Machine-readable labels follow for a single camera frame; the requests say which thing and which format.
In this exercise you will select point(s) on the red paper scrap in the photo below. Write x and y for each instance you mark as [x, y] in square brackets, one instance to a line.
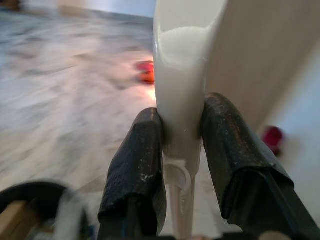
[272, 137]
[145, 71]

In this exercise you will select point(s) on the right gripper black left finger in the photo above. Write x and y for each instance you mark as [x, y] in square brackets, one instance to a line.
[135, 160]

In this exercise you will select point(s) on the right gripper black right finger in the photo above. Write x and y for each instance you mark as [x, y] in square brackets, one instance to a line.
[232, 150]

